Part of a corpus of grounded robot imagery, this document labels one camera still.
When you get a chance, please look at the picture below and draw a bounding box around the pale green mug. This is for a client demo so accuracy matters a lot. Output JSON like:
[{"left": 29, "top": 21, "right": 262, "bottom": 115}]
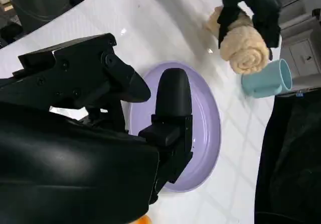
[{"left": 241, "top": 58, "right": 293, "bottom": 99}]

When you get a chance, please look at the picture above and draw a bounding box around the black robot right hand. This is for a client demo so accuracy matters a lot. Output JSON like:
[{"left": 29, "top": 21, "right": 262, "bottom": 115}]
[{"left": 0, "top": 33, "right": 194, "bottom": 224}]

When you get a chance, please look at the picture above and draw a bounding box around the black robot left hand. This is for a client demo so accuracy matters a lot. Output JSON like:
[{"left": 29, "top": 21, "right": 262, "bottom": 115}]
[{"left": 217, "top": 0, "right": 282, "bottom": 61}]

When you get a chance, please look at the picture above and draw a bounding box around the black cloth backdrop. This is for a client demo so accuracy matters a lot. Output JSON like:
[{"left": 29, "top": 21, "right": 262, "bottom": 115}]
[{"left": 254, "top": 89, "right": 321, "bottom": 224}]

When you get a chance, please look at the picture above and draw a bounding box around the grey metal cabinet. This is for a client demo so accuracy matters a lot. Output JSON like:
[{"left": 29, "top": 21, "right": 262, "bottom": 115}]
[{"left": 265, "top": 0, "right": 321, "bottom": 95}]

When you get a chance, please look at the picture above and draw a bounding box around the dark grey bin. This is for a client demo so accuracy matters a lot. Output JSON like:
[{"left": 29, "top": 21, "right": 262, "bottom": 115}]
[{"left": 11, "top": 0, "right": 75, "bottom": 28}]

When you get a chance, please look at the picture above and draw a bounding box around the lilac plate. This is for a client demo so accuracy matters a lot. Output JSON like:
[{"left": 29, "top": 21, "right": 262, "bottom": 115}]
[{"left": 125, "top": 60, "right": 222, "bottom": 194}]

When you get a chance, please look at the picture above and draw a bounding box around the beige towel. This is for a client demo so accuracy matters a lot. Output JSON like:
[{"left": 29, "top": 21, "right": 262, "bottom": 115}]
[{"left": 205, "top": 2, "right": 270, "bottom": 75}]

